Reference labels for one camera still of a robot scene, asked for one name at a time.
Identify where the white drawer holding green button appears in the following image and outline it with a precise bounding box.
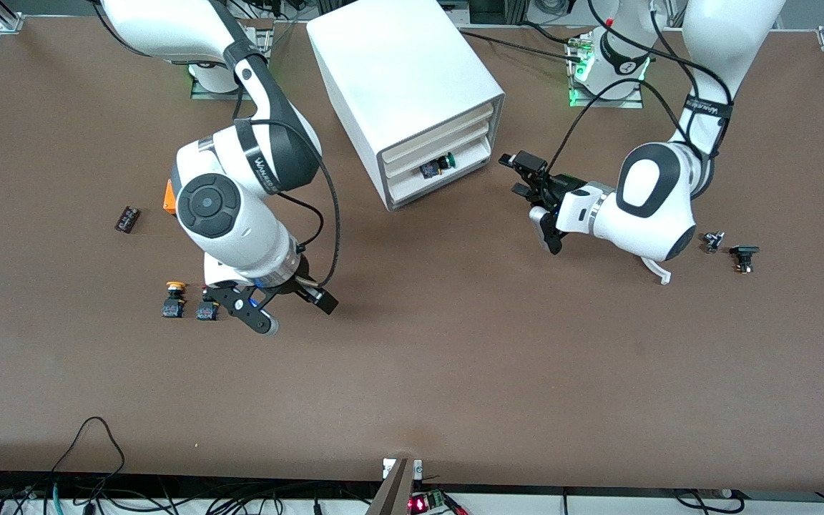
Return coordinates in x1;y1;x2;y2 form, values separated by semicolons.
389;137;491;204

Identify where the green push button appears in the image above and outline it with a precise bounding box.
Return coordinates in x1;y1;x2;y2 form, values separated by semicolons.
421;152;457;180

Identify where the cream empty drawer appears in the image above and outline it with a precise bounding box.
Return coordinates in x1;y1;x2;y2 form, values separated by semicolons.
385;120;491;176
383;102;493;160

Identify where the red push button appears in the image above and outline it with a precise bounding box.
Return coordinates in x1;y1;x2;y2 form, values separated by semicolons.
196;286;222;322

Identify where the yellow push button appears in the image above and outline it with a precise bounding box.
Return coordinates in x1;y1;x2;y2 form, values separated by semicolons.
162;281;188;320

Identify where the white drawer cabinet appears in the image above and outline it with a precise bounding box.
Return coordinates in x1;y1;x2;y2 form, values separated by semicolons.
306;0;506;211

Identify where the white curved plastic arc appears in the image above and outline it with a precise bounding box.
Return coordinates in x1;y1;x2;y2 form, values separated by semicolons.
642;256;672;285

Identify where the dark machine block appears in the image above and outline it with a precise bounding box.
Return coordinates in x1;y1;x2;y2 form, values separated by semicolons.
468;0;529;26

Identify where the small black flat-head component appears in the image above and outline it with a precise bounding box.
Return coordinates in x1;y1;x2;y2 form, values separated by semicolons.
730;245;761;275

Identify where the grey metal bar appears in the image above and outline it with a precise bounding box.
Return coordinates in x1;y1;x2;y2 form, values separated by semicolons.
366;458;414;515

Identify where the circuit board with red light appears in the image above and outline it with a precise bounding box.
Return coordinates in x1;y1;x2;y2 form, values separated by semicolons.
407;490;448;514

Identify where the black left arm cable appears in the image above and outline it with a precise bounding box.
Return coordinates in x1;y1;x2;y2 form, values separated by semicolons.
548;0;735;172

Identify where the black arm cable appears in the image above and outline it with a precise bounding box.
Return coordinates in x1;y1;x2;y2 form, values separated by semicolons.
237;72;342;290
548;0;735;172

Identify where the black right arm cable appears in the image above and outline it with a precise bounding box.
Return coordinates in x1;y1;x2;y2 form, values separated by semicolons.
237;72;342;290

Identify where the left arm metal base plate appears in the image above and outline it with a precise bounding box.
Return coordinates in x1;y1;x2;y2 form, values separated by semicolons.
568;36;645;109

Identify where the black cable on table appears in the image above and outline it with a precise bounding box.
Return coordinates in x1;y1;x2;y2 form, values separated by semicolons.
458;30;588;62

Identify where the small white bracket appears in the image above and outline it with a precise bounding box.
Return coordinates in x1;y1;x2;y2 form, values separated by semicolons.
382;458;424;480

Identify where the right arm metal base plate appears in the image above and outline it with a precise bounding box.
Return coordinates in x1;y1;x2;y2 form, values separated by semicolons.
189;21;273;101

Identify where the black looped cable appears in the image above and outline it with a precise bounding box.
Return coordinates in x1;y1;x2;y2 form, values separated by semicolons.
51;417;127;494

